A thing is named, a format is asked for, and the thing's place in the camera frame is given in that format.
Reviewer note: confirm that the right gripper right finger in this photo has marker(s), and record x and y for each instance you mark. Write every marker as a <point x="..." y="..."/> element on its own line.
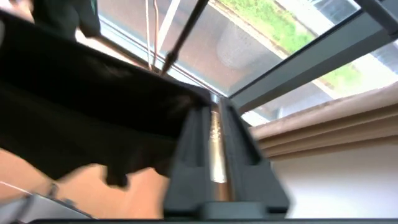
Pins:
<point x="252" y="183"/>

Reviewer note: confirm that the pink clothes hanger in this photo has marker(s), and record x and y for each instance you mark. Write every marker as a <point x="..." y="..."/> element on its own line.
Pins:
<point x="155" y="31"/>

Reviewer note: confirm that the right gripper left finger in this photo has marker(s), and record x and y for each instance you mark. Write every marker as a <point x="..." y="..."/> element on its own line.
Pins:
<point x="189" y="180"/>

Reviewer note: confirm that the black clothes rack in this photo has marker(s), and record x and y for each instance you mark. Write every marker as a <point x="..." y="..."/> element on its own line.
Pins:
<point x="183" y="34"/>

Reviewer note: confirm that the beige curtain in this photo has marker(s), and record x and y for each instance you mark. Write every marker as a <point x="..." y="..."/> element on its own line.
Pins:
<point x="326" y="130"/>

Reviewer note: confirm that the window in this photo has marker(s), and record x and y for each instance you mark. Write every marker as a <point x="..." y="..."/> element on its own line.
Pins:
<point x="295" y="68"/>

